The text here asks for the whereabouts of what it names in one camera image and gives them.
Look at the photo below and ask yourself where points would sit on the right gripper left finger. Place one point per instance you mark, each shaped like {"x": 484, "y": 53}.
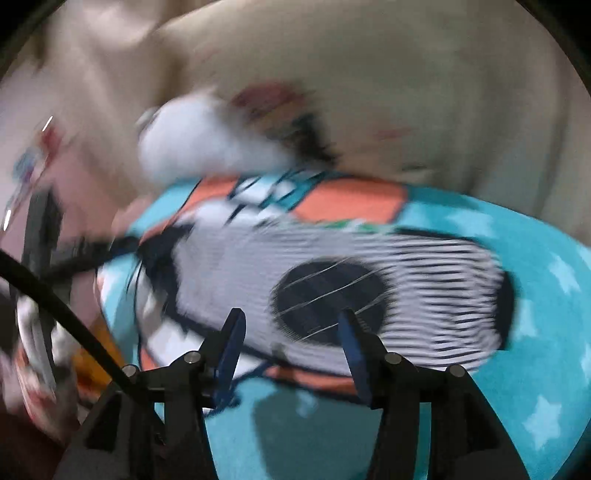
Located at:
{"x": 221, "y": 351}

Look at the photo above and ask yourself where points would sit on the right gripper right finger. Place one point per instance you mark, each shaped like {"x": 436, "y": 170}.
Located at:
{"x": 365, "y": 354}

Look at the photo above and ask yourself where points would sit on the striped navy child pants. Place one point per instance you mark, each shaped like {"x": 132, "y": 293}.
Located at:
{"x": 437, "y": 300}

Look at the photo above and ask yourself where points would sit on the turquoise cartoon fleece blanket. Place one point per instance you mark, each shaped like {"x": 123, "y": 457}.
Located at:
{"x": 539, "y": 386}

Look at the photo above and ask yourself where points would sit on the white plush seal toy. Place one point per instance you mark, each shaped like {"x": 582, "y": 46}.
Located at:
{"x": 199, "y": 134}

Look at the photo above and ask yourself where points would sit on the cream floral print pillow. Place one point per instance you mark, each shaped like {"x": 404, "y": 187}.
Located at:
{"x": 477, "y": 96}

